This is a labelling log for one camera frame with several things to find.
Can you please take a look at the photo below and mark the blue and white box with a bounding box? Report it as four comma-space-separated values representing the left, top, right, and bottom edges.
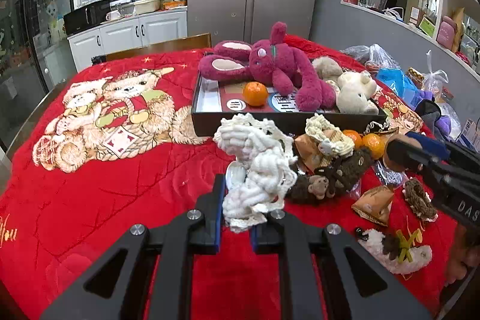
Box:
459, 118, 480, 146

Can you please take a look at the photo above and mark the wooden chair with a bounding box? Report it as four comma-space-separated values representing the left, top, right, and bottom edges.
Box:
92, 33, 212, 62

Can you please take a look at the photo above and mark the black shallow tray box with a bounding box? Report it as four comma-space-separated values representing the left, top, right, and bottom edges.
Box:
191, 70, 389, 138

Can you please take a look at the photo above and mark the magenta plush bunny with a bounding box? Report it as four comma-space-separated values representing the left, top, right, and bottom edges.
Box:
198, 22, 336, 111

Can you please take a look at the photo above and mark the red printed blanket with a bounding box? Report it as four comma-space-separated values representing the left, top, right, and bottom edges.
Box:
0, 35, 462, 320

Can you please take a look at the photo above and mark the knotted clear plastic bag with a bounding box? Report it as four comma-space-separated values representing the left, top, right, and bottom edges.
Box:
422, 50, 449, 88

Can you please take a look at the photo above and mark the grey cloth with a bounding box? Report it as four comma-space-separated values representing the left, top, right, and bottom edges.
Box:
416, 99, 443, 133

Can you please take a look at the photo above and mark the silver foil packet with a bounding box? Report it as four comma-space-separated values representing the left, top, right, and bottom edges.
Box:
375, 159, 407, 186

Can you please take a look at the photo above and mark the brown scrunchie white lace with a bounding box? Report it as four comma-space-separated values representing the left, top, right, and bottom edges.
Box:
403, 178, 438, 221

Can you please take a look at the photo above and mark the cream knitted scrunchie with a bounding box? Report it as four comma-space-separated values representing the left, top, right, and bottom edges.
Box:
304, 114, 355, 157

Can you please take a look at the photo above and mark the white kitchen cabinet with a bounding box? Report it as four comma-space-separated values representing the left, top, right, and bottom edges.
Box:
67, 10, 188, 71

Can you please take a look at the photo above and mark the brown snack packet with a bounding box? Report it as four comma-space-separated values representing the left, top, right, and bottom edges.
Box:
352, 185, 395, 227
294, 134, 323, 171

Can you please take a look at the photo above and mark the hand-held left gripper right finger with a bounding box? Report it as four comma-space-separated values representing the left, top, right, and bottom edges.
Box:
249, 209, 434, 320

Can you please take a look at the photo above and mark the dark brown knitted bear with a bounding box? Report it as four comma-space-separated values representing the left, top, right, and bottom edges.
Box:
287, 145, 374, 204

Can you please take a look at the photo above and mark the blue plastic bag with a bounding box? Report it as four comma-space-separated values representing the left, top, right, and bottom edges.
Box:
376, 67, 421, 107

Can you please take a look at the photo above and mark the orange mandarin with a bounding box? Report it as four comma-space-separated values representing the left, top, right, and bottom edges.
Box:
242, 81, 269, 107
343, 130, 364, 150
362, 133, 386, 160

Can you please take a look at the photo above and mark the white sheep crochet toy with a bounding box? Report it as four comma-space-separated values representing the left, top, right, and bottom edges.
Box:
356, 227, 433, 274

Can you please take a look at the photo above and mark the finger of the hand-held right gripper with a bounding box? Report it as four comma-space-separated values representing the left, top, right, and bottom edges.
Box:
405, 130, 480, 171
386, 138, 480, 193

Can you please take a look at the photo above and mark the pink bag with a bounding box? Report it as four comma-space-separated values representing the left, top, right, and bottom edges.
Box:
437, 16, 457, 43

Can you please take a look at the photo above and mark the black microwave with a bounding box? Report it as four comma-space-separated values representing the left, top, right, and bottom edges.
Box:
63, 2, 111, 36

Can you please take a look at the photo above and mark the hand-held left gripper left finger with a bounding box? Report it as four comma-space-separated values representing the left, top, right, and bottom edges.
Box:
39, 174, 227, 320

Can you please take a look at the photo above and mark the glass sliding door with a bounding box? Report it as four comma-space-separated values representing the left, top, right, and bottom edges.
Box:
0, 0, 76, 152

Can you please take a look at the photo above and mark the person's right hand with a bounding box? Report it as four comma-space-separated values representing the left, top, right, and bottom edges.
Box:
446, 224, 480, 291

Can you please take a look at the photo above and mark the brown round object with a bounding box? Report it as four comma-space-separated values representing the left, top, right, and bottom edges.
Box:
386, 133, 421, 174

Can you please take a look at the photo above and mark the beige basin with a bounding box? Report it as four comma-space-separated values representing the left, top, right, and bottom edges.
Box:
133, 0, 160, 15

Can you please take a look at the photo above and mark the dark lace-trimmed hair accessory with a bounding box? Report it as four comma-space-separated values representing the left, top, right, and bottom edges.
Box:
365, 119, 400, 136

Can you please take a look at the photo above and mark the purple plush cloth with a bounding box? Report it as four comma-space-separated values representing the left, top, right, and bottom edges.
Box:
414, 89, 452, 135

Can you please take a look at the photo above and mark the cream plush bunny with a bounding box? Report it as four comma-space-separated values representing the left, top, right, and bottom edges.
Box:
335, 70, 379, 115

